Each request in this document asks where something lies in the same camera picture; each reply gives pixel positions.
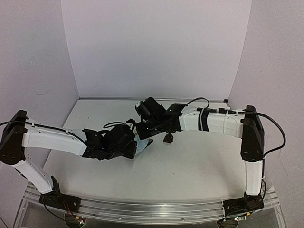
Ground blue cleaning cloth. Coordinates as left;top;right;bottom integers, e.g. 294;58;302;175
134;135;149;156

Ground black glasses case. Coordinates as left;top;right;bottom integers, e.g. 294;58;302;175
146;139;153;148

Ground tortoiseshell sunglasses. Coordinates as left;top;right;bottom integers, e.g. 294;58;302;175
163;132;174;144

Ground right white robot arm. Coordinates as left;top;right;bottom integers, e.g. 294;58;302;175
135;97;265;216

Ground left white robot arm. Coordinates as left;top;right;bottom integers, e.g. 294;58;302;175
0;110;137;213

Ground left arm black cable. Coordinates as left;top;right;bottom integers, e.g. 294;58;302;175
0;120;84;141

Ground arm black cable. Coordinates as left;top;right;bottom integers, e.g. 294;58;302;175
186;97;287;157
0;120;84;141

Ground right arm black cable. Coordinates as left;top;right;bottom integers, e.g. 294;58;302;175
186;97;287;157

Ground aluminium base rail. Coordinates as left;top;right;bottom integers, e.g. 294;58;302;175
22;180;278;220

